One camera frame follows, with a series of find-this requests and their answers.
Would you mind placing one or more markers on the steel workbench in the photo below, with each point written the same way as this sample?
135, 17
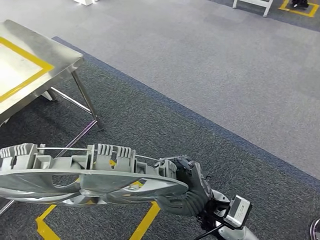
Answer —
50, 56

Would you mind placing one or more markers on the black floor object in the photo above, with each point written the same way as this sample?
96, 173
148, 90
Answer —
300, 3

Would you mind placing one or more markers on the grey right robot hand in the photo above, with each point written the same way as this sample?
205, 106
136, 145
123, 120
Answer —
197, 192

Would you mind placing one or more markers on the chrome round stand base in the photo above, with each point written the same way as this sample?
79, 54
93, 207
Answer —
315, 230

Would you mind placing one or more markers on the white floor object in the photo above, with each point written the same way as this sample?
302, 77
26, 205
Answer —
84, 2

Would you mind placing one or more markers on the silver plastic wheel cover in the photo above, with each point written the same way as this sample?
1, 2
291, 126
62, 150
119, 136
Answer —
100, 182

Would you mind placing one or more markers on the white bench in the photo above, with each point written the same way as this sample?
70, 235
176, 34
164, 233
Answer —
265, 5

